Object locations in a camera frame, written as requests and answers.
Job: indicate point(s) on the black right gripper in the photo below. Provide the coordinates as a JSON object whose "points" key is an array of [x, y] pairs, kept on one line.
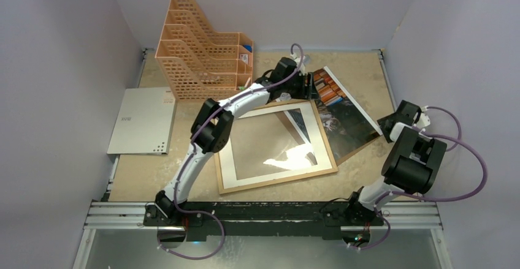
{"points": [[387, 127]]}

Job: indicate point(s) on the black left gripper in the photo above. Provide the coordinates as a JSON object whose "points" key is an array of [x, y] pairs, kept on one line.
{"points": [[308, 92]]}

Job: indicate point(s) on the wooden picture frame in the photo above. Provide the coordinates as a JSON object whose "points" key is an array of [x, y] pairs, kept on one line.
{"points": [[284, 180]]}

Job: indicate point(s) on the printed photo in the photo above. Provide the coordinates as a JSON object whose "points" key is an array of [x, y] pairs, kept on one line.
{"points": [[334, 99]]}

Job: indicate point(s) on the transparent acrylic sheet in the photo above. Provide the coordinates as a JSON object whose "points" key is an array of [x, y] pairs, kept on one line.
{"points": [[271, 143]]}

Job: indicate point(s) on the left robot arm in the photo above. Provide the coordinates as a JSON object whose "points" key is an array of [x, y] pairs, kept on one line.
{"points": [[212, 127]]}

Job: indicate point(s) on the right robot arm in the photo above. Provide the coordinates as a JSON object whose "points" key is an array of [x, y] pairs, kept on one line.
{"points": [[410, 168]]}

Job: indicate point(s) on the red white item in organizer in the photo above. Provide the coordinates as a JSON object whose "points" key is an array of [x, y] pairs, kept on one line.
{"points": [[244, 58]]}

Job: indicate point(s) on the blue item in organizer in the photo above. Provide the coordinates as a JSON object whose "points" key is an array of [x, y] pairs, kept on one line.
{"points": [[248, 48]]}

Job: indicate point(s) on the orange plastic file organizer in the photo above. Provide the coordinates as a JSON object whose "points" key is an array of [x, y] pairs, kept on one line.
{"points": [[197, 61]]}

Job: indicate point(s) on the grey booklet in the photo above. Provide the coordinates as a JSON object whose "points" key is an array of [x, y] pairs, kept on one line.
{"points": [[144, 122]]}

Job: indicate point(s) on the brown frame backing board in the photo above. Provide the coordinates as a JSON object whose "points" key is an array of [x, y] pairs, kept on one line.
{"points": [[344, 142]]}

